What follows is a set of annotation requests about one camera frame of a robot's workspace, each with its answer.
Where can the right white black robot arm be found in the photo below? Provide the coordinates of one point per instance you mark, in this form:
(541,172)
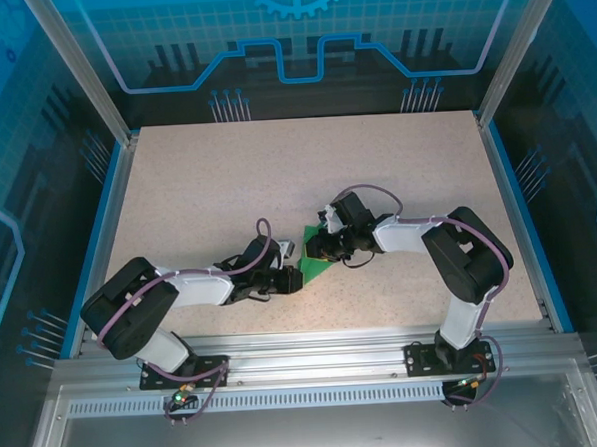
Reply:
(476,264)

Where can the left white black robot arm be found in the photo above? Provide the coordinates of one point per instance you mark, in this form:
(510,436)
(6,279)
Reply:
(134,332)

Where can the steel tray panel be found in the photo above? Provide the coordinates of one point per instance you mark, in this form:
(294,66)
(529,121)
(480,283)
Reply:
(314,433)

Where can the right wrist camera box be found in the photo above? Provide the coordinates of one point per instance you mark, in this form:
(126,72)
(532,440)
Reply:
(332,221)

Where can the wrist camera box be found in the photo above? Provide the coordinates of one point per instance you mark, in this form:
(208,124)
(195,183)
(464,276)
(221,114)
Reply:
(288,248)
(332,221)

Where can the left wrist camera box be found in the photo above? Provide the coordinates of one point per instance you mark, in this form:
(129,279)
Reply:
(288,248)

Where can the aluminium front rail beam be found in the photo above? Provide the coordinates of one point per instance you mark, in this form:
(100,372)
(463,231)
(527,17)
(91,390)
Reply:
(310,358)

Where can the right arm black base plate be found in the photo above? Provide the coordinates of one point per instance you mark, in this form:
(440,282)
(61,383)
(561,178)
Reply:
(417,362)

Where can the left aluminium side rail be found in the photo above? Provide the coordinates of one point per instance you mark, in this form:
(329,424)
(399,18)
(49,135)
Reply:
(110,233)

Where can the aluminium side rail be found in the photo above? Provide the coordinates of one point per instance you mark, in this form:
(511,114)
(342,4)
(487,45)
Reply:
(110,233)
(515,222)

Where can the right aluminium side rail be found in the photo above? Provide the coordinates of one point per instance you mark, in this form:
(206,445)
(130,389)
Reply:
(515,222)

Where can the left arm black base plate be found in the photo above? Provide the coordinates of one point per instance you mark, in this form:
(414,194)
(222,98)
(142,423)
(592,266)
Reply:
(149,382)

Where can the right aluminium frame post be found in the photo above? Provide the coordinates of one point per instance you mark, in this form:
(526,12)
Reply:
(519,46)

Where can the aluminium frame post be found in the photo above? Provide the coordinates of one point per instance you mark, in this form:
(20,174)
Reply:
(519,46)
(85,69)

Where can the left aluminium frame post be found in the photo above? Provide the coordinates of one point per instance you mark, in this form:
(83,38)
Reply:
(85,69)

